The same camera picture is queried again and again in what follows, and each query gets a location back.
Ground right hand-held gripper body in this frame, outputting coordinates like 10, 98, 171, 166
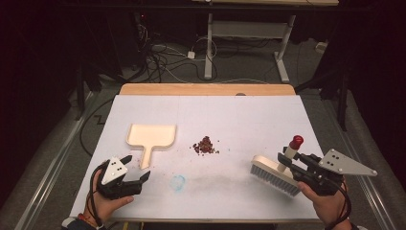
290, 148, 378, 196

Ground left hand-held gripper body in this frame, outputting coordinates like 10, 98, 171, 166
97, 156, 143, 200

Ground cream brush with red cap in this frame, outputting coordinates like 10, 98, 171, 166
249, 134, 305, 197

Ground cream dustpan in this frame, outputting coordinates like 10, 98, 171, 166
125, 124, 177, 171

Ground pile of red crumbs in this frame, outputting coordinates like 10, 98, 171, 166
192, 135, 220, 156

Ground person's left hand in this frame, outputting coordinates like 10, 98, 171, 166
83, 168, 135, 226

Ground person's right hand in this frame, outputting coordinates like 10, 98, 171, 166
297, 181, 350, 226

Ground black stand leg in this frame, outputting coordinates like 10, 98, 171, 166
295, 63, 350, 132

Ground white table cover sheet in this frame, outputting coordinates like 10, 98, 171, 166
69, 94, 349, 222

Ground wooden table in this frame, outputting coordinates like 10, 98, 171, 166
119, 82, 296, 97

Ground left hand-held gripper cable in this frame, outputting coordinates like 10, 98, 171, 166
88, 160, 111, 226

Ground hand-held gripper cable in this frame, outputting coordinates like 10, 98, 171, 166
88, 160, 111, 226
325, 180, 352, 230

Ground metal floor rail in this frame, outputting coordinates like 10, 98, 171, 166
13, 90, 95, 230
322, 99, 398, 230

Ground right hand-held gripper cable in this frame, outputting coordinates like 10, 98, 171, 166
325, 180, 352, 230

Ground black floor cable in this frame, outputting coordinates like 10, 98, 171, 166
79, 97, 116, 157

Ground red cord bracelet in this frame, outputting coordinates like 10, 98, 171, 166
78, 213, 98, 227

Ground tangle of floor cables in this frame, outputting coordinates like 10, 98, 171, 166
135, 22, 219, 84

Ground white metal desk frame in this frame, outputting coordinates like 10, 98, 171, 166
191, 0, 339, 83

